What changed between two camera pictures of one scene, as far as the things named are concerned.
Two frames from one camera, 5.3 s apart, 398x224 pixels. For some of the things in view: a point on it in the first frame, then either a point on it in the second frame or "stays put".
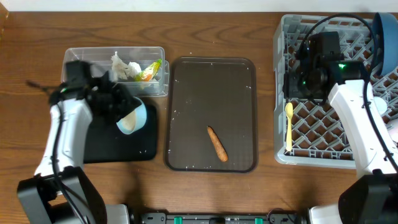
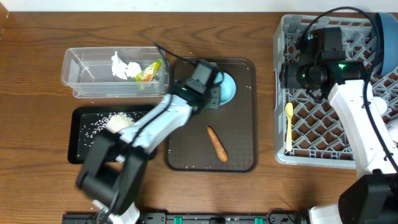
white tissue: (124, 70) stays put
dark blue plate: (385, 39) stays put
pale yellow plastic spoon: (288, 109) stays put
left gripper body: (113, 106) -> (210, 101)
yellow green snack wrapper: (148, 74) stays put
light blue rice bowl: (134, 120) -> (227, 88)
